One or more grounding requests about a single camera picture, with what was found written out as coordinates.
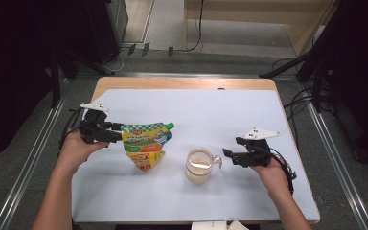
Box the black angled metal stand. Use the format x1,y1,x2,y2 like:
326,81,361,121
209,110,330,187
49,47,111,108

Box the yellow spouted food pouch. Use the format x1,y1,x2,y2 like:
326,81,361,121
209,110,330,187
120,122,175,173

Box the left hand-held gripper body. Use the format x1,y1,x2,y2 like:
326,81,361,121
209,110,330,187
79,101,113,145

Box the left hand-held gripper black cable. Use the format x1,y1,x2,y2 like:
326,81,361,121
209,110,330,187
58,107,87,149

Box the black hanging cable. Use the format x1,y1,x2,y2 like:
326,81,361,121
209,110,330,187
185,0,205,53

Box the person's left hand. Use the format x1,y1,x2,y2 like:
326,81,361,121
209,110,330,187
58,132,109,175

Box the white floor cable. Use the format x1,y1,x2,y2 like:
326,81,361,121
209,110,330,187
104,47,129,73

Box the black floor cables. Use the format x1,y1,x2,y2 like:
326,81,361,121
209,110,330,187
282,57,319,143

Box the black metal tripod stand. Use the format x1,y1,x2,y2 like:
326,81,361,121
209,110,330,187
258,0,368,113

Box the white table mat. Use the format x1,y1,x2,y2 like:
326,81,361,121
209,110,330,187
71,88,320,223

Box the white paper sheet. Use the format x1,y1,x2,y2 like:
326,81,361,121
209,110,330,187
191,220,228,230

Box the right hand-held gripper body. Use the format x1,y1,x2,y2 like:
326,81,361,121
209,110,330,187
233,127,282,168

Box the aluminium floor rail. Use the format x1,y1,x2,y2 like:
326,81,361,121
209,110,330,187
0,76,72,230
300,80,368,230

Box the person's right hand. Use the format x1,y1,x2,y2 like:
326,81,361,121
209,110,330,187
252,159,290,193

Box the white folded paper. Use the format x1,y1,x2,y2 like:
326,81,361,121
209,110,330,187
227,219,250,230

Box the light wooden shelf unit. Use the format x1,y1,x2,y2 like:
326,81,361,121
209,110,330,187
183,0,337,58

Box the black cabinet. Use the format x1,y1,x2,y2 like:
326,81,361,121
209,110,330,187
84,0,129,64

